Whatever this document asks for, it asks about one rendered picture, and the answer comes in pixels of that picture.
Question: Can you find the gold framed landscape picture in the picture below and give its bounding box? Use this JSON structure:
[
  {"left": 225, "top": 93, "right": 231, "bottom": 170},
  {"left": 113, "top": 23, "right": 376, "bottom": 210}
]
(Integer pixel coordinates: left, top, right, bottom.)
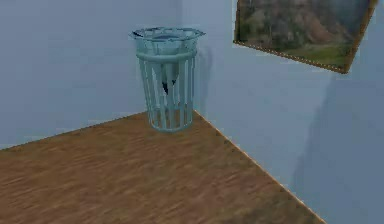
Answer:
[{"left": 232, "top": 0, "right": 380, "bottom": 75}]

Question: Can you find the pale blue slatted bin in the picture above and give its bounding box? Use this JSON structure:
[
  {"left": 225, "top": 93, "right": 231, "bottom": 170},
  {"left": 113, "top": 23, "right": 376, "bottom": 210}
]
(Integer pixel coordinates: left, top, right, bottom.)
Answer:
[{"left": 128, "top": 26, "right": 206, "bottom": 134}]

